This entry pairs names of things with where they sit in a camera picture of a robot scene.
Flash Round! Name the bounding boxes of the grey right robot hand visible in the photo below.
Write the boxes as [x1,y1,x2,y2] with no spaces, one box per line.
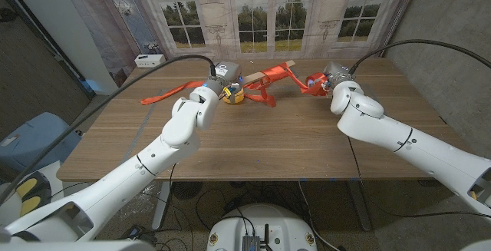
[311,61,356,91]

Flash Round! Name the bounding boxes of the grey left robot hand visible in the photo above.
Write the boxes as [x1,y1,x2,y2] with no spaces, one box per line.
[205,61,246,97]

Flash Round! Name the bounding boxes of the wooden clip hanger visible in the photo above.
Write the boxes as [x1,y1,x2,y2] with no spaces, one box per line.
[241,59,297,87]

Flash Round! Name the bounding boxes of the red satin ribbon roll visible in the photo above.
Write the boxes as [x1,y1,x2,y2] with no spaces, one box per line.
[140,61,331,108]

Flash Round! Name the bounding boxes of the yellow toy pineapple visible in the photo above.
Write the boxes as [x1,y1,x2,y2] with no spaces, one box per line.
[222,89,246,105]

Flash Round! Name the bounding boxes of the white power strip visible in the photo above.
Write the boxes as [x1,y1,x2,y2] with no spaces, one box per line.
[133,54,166,69]

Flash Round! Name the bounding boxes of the round black floor fan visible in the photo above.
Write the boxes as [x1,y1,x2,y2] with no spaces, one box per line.
[171,181,203,201]

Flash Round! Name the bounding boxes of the grey table leg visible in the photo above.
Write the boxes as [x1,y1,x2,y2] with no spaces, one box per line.
[347,180,373,232]

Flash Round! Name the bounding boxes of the white table leg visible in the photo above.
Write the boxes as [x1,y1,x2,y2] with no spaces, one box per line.
[151,181,173,231]

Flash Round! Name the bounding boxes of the clear plastic bag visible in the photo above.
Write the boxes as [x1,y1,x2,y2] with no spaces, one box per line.
[118,181,162,221]

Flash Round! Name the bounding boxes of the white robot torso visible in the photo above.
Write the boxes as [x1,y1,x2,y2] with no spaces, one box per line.
[206,203,318,251]

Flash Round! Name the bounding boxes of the black radio box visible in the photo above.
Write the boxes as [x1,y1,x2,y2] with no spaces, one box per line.
[242,223,270,251]

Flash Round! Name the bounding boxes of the black floor device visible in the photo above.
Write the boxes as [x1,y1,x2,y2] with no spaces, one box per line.
[126,224,157,246]

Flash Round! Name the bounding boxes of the blue plastic container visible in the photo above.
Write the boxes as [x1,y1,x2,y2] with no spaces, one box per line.
[0,111,82,175]

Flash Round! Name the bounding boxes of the black yellow foot pedal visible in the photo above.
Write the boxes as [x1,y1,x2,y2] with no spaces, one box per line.
[15,170,53,217]

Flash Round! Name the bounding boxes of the white cabinet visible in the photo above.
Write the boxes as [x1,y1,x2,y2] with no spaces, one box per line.
[0,160,64,229]

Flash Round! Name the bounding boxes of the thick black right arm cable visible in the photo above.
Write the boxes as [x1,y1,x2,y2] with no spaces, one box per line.
[348,38,491,76]

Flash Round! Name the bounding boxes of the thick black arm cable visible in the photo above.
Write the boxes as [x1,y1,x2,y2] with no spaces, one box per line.
[348,38,491,76]
[0,54,218,206]

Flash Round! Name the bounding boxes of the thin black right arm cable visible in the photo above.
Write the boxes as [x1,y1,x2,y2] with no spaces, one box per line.
[346,135,491,219]

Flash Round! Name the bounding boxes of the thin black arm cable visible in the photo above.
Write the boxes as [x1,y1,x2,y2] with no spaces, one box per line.
[167,162,181,231]
[346,135,491,219]

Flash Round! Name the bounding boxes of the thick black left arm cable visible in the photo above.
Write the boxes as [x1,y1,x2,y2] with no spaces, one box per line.
[0,54,218,206]

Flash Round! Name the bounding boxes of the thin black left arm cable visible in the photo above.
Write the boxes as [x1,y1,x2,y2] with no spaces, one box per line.
[167,162,181,231]

